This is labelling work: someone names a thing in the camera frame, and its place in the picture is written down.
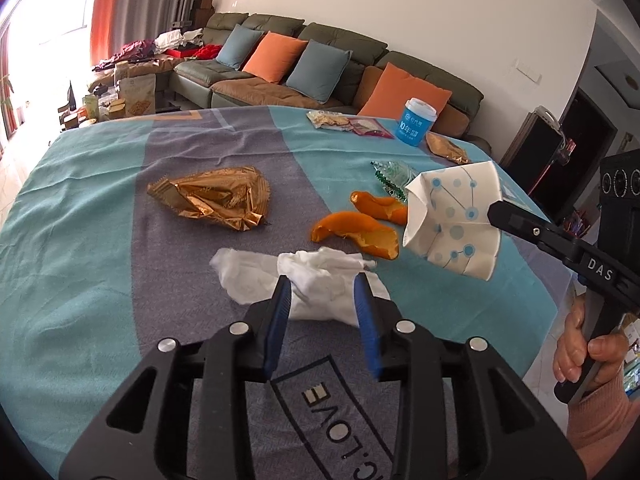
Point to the white blue-dotted paper cup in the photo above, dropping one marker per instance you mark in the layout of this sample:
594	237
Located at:
450	220

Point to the wide orange peel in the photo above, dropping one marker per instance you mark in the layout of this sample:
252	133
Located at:
345	227

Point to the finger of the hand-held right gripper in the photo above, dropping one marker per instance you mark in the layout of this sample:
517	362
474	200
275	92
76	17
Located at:
530	230

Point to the small blue cushion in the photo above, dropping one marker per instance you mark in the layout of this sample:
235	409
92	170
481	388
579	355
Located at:
239	46

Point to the gold foil wrapper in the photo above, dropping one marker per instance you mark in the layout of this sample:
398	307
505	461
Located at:
220	195

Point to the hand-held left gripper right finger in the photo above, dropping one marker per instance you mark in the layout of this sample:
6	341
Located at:
367	320

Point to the snack packets near sofa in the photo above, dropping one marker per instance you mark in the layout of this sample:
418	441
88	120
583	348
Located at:
372	126

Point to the dark coffee table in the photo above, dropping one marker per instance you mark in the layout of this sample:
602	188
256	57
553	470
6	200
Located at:
165	105

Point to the green and brown sofa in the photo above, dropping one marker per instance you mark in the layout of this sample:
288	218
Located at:
340	37

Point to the dark cabinet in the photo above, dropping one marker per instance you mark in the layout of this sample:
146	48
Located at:
527	165

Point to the green canister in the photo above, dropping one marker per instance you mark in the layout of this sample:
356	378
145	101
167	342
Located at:
91	107

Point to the white tissue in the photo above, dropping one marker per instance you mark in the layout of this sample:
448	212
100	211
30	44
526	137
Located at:
315	280

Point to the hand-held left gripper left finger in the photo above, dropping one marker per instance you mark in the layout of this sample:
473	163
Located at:
277	320

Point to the red cloth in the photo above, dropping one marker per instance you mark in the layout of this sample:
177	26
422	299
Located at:
205	52

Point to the brown cardboard boxes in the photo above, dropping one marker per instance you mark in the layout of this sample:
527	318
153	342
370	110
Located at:
202	10

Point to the white wall switch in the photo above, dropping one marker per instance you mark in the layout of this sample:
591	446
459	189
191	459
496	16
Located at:
530	71

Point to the beige cracker bag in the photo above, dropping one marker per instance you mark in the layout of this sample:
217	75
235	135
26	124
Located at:
137	97

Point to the large blue cushion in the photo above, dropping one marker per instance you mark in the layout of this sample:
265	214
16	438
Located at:
317	71

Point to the person's right forearm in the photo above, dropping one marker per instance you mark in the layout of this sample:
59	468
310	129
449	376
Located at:
600	412

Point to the small brown wrapper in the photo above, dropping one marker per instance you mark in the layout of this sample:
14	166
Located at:
447	147

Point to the large orange cushion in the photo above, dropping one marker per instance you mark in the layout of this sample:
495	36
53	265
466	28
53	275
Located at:
400	92

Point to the blue cup with white lid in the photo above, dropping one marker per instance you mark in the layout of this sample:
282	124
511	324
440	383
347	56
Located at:
415	122

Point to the curled orange peel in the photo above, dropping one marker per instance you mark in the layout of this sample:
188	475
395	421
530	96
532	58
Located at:
382	207

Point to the maroon clothes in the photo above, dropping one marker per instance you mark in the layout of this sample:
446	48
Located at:
135	52

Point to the orange and grey curtain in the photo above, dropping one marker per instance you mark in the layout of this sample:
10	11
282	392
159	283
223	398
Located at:
150	0

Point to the white clothes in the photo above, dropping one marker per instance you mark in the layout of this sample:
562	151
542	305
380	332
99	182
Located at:
175	40

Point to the yellow-lidded jar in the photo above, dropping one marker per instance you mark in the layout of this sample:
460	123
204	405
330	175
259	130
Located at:
117	109

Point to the person's right hand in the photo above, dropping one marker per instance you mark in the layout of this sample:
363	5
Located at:
567	355

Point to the small orange cushion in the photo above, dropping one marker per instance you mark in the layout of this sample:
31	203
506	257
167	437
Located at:
275	55

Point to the clear green-edged wrapper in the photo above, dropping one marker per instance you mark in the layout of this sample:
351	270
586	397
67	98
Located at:
397	172

